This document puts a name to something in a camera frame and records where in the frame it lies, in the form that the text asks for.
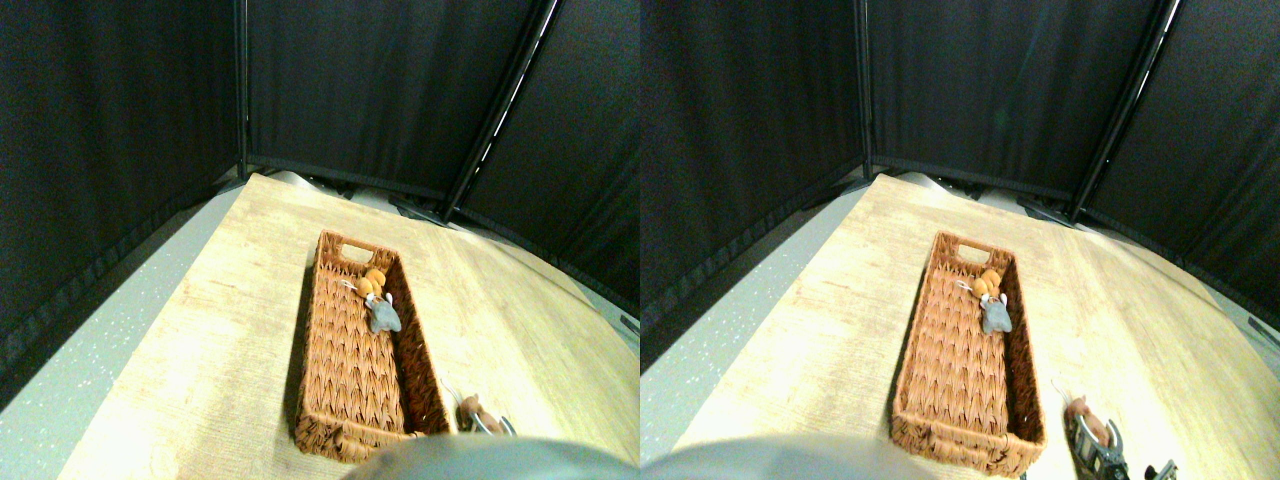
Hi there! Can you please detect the brown wicker basket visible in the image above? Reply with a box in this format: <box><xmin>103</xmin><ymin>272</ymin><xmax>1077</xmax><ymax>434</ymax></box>
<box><xmin>889</xmin><ymin>231</ymin><xmax>1047</xmax><ymax>477</ymax></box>
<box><xmin>293</xmin><ymin>231</ymin><xmax>452</xmax><ymax>464</ymax></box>

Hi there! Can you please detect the black curtain stand pole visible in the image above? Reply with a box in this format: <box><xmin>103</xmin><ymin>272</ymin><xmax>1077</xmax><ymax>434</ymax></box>
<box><xmin>1066</xmin><ymin>0</ymin><xmax>1185</xmax><ymax>225</ymax></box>
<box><xmin>855</xmin><ymin>0</ymin><xmax>874</xmax><ymax>183</ymax></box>
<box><xmin>440</xmin><ymin>0</ymin><xmax>563</xmax><ymax>223</ymax></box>
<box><xmin>233</xmin><ymin>0</ymin><xmax>251</xmax><ymax>183</ymax></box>

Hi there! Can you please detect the brown mouse toy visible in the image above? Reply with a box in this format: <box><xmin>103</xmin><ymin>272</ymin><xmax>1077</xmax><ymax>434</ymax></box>
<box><xmin>1062</xmin><ymin>392</ymin><xmax>1113</xmax><ymax>447</ymax></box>
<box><xmin>455</xmin><ymin>392</ymin><xmax>493</xmax><ymax>427</ymax></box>

